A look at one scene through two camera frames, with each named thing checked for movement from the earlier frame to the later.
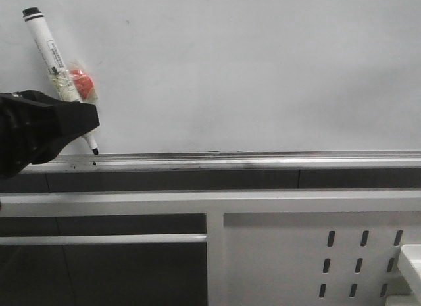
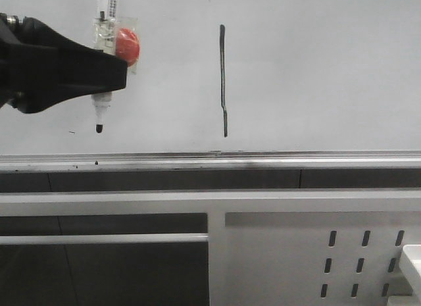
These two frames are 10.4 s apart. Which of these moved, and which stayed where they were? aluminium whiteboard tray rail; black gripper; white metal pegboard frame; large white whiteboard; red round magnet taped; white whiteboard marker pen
Moved: red round magnet taped; white whiteboard marker pen; black gripper
Stayed: large white whiteboard; white metal pegboard frame; aluminium whiteboard tray rail
